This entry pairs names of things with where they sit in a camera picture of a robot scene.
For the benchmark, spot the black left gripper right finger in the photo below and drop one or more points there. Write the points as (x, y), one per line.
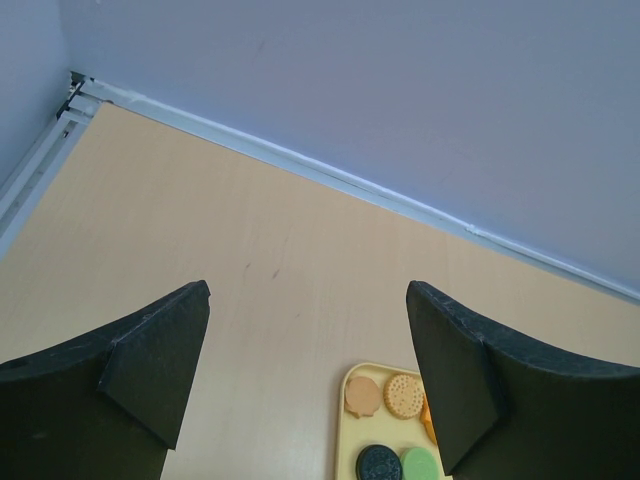
(507, 406)

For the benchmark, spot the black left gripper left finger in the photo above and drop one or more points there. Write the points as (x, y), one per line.
(107, 404)

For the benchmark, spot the dotted biscuit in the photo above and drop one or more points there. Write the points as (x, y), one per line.
(403, 396)

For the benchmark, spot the plain round tan cookie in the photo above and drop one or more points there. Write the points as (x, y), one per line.
(362, 396)

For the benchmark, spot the orange fish cookie upper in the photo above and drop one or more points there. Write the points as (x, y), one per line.
(426, 420)

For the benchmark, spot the green sandwich cookie upper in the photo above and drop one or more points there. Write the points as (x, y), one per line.
(419, 464)

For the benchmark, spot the yellow cookie tray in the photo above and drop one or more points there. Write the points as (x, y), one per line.
(353, 434)

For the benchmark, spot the black sandwich cookie left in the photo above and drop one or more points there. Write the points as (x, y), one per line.
(378, 462)

